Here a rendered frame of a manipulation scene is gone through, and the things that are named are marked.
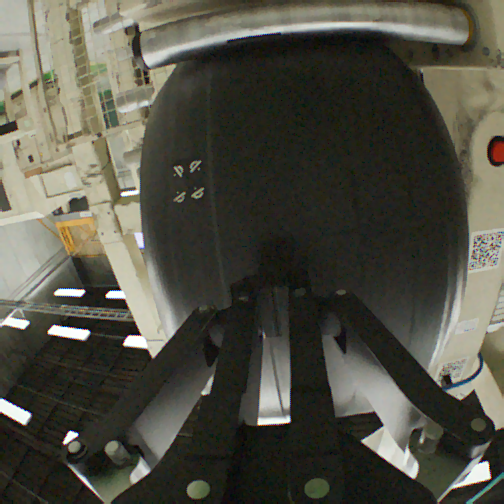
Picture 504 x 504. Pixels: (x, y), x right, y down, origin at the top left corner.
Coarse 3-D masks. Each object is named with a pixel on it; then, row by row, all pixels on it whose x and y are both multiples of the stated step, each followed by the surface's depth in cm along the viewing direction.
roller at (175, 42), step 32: (320, 0) 23; (352, 0) 22; (384, 0) 22; (160, 32) 24; (192, 32) 24; (224, 32) 24; (256, 32) 24; (288, 32) 24; (320, 32) 24; (352, 32) 24; (384, 32) 24; (416, 32) 23; (448, 32) 22; (160, 64) 27
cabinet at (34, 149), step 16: (48, 80) 356; (16, 96) 346; (32, 96) 341; (48, 96) 360; (16, 112) 357; (64, 128) 402; (16, 144) 384; (32, 144) 380; (48, 144) 376; (32, 160) 392; (48, 160) 389
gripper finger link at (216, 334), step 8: (256, 280) 18; (256, 296) 16; (224, 312) 15; (224, 320) 15; (216, 328) 15; (224, 328) 15; (208, 336) 15; (216, 336) 15; (208, 344) 15; (216, 344) 15
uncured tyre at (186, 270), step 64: (192, 64) 28; (256, 64) 25; (320, 64) 24; (384, 64) 23; (192, 128) 24; (256, 128) 23; (320, 128) 22; (384, 128) 21; (256, 192) 22; (320, 192) 22; (384, 192) 21; (448, 192) 21; (192, 256) 23; (256, 256) 23; (320, 256) 22; (384, 256) 22; (448, 256) 22; (384, 320) 23; (448, 320) 24
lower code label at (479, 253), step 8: (472, 232) 40; (480, 232) 40; (488, 232) 40; (496, 232) 40; (472, 240) 41; (480, 240) 41; (488, 240) 41; (496, 240) 40; (472, 248) 41; (480, 248) 41; (488, 248) 41; (496, 248) 41; (472, 256) 42; (480, 256) 42; (488, 256) 42; (496, 256) 42; (472, 264) 43; (480, 264) 43; (488, 264) 43; (496, 264) 42; (472, 272) 43
